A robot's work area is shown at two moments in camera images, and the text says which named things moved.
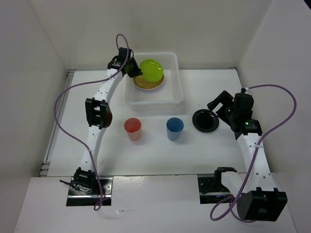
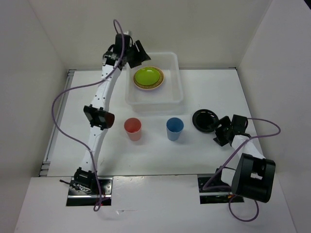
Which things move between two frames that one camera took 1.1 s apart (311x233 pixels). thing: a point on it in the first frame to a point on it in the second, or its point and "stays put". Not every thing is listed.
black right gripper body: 233,113 to 231,128
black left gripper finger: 134,72 to 134,61
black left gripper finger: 134,66 to 143,56
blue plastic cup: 174,127 stays put
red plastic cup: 133,127 stays put
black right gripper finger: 225,99 to 225,123
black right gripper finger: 223,114 to 223,136
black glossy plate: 205,121 stays put
